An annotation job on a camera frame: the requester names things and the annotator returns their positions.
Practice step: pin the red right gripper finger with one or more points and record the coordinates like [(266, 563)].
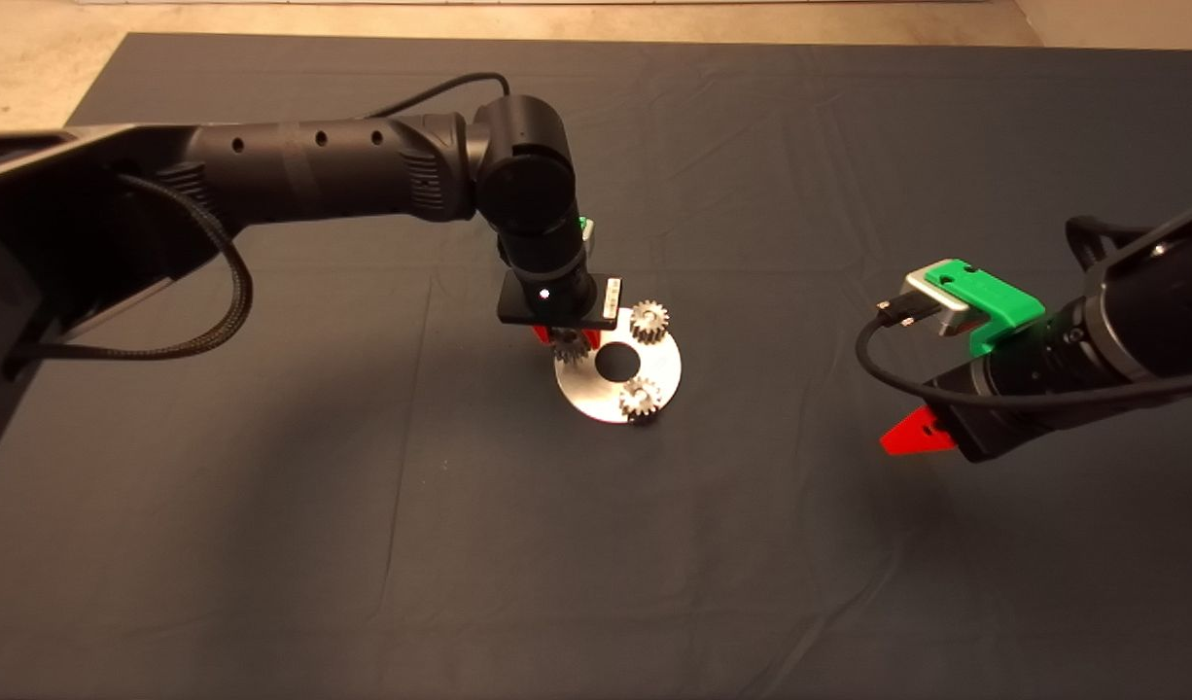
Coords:
[(919, 435)]

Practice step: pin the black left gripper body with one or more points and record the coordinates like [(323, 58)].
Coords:
[(557, 301)]

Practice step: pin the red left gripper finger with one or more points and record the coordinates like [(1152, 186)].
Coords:
[(542, 335), (592, 339)]

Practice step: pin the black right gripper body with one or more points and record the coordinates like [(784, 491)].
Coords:
[(995, 423)]

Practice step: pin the small steel planetary gear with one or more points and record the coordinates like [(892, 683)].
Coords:
[(570, 347), (649, 321), (642, 399)]

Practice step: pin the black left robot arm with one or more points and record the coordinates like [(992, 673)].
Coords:
[(314, 170)]

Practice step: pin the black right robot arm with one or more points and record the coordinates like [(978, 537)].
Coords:
[(1160, 311)]

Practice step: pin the round metal carrier plate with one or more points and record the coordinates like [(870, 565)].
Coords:
[(654, 374)]

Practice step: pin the dark table cloth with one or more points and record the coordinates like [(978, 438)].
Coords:
[(596, 583)]

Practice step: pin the silver left camera box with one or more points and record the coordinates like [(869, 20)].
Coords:
[(590, 243)]

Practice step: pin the silver camera box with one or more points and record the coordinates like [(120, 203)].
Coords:
[(938, 306), (590, 243)]

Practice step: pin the green left camera mount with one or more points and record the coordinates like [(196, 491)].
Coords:
[(584, 226)]

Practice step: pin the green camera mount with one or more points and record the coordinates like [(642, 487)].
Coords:
[(995, 305), (584, 226)]

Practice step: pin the green right camera mount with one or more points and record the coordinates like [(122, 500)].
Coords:
[(995, 305)]

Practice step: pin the silver right camera box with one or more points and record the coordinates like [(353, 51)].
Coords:
[(938, 306)]

